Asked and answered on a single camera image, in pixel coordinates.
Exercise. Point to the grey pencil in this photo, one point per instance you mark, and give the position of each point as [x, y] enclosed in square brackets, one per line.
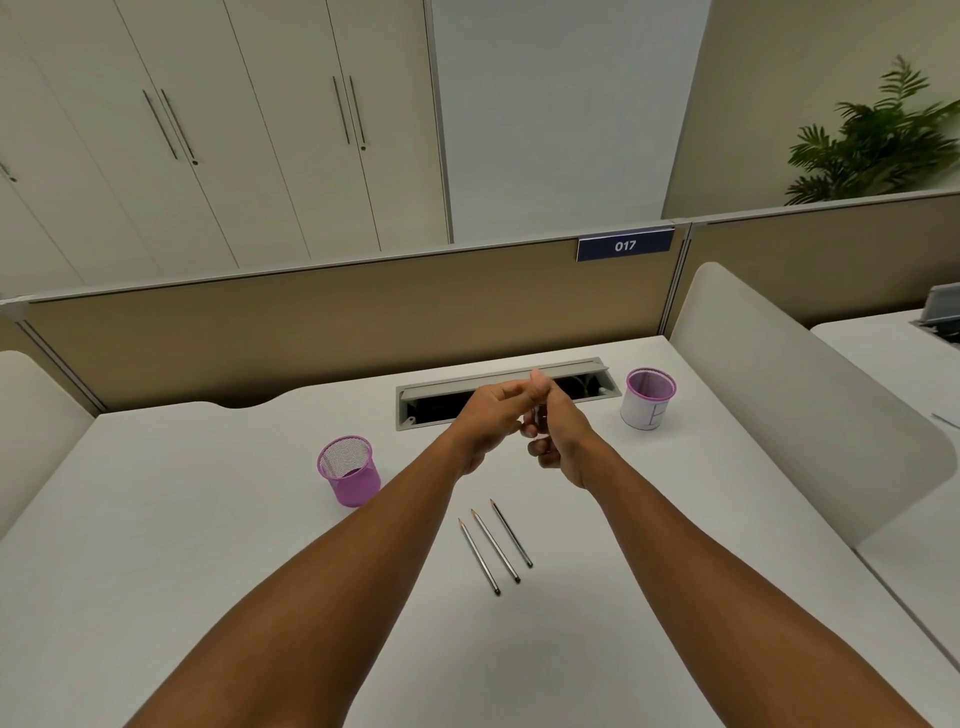
[480, 559]
[496, 547]
[512, 534]

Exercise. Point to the long beige desk partition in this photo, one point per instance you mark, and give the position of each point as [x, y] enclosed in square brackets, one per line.
[300, 337]

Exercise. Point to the person's left thumb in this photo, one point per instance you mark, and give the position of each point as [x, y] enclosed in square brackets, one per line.
[543, 384]

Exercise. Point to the pink mesh pen cup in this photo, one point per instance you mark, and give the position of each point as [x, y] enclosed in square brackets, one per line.
[352, 480]

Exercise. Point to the short beige desk partition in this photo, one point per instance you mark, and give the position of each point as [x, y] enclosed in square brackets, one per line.
[817, 255]

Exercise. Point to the person's right hand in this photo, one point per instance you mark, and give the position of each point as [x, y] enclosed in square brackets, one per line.
[574, 446]

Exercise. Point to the person's right forearm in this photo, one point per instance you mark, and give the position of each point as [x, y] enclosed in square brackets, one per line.
[720, 592]

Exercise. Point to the pink cup with white label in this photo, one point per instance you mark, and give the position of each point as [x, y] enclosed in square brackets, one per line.
[645, 409]

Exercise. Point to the person's left hand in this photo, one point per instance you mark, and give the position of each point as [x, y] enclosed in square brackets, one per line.
[491, 416]

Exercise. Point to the small dark pencil sharpener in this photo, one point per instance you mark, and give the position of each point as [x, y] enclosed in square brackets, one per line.
[535, 417]

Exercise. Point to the small white side divider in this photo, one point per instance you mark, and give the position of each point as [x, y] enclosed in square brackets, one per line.
[37, 427]

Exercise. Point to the blue number sign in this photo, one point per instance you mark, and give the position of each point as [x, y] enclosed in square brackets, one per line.
[625, 246]

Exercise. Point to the green potted plant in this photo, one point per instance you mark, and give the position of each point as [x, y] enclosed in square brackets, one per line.
[877, 146]

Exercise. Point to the person's left forearm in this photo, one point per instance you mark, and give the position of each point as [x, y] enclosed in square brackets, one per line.
[322, 577]

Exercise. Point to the person's right thumb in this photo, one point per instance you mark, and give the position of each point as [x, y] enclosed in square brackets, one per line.
[553, 407]

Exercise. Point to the white wall cabinet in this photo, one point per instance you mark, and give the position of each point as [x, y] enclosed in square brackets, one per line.
[247, 135]

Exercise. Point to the large white side divider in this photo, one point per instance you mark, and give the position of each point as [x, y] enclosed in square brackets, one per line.
[787, 405]

